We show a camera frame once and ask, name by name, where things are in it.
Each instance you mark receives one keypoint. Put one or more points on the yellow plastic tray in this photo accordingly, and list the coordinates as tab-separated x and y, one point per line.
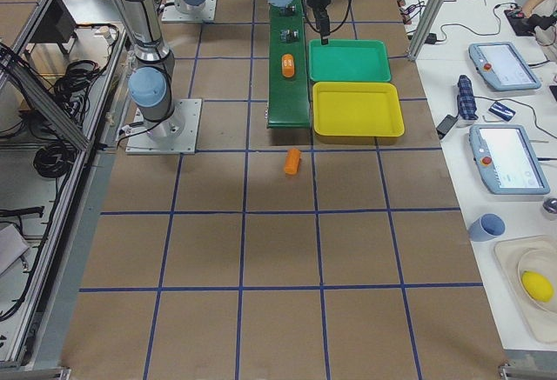
356	109

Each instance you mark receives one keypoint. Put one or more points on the green plastic tray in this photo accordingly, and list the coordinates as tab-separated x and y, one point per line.
349	60

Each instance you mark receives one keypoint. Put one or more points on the blue plastic cup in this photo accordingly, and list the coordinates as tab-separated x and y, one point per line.
486	227

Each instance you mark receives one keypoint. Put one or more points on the orange cylinder marked 4680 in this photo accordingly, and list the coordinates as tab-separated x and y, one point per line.
287	65

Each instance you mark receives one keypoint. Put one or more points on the far blue teach pendant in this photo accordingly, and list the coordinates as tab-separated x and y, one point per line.
502	67

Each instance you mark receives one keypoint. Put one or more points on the blue teach pendant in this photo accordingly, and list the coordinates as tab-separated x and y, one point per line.
506	160
502	67

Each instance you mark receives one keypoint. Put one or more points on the black power adapter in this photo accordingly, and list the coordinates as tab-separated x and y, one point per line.
445	125

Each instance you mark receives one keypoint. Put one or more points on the small blue box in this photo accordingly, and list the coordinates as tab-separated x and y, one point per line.
501	111

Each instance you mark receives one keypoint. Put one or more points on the blue plaid folded umbrella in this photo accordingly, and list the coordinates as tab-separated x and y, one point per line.
466	105

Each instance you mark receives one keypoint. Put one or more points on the aluminium frame post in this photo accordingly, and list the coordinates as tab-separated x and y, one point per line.
424	27

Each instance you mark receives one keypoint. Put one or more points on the green conveyor belt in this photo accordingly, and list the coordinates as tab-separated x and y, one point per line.
288	98

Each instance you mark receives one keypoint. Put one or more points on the white bowl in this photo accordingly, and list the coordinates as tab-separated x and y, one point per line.
543	262

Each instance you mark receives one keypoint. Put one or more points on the yellow lemon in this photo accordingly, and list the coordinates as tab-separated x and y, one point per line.
537	286

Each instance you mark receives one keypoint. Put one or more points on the beige tray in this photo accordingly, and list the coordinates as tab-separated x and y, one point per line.
542	324

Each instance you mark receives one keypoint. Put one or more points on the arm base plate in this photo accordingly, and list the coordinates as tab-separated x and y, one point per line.
189	11
176	135

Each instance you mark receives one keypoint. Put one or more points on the near blue teach pendant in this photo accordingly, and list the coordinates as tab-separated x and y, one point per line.
506	160

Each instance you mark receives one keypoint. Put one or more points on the plain orange cylinder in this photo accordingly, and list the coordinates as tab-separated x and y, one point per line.
292	161

